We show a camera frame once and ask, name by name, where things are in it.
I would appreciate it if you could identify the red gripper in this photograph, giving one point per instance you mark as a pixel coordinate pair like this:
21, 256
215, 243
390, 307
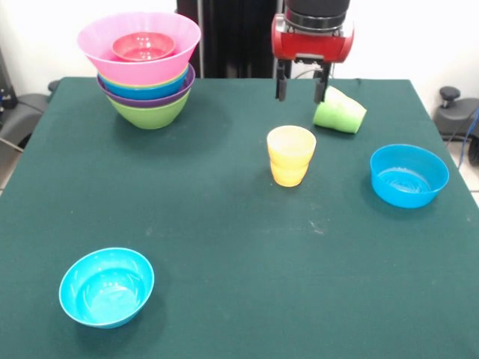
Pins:
310, 46

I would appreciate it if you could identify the green plastic cup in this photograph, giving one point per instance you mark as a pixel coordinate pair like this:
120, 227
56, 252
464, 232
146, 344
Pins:
355, 117
331, 114

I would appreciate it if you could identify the yellow plastic cup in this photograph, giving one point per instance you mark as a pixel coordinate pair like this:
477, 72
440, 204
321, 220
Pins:
288, 175
292, 153

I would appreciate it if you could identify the translucent blue plastic bowl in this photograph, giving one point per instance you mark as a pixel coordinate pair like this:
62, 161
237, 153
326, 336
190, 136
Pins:
411, 175

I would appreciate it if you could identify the green plastic bowl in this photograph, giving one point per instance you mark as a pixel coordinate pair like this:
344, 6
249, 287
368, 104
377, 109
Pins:
149, 86
149, 117

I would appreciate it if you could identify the purple plastic bowl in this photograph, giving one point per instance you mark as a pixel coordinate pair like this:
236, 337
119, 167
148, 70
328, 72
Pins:
149, 104

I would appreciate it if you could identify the large blue plastic bowl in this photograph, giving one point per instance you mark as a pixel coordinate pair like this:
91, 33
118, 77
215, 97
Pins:
146, 93

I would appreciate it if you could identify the red plastic bowl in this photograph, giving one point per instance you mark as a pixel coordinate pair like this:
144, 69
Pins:
144, 45

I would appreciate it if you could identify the large pink plastic bowl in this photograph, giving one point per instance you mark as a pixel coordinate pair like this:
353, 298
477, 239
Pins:
138, 73

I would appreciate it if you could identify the small light blue bowl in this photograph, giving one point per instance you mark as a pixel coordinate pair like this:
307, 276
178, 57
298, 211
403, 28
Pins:
106, 289

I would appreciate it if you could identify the black equipment base with knob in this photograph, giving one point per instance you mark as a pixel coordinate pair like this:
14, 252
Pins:
456, 116

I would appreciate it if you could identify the dark green tablecloth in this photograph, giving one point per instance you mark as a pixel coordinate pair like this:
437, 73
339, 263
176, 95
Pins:
239, 321

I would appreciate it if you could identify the black round knob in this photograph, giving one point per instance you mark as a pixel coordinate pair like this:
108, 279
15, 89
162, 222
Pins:
53, 86

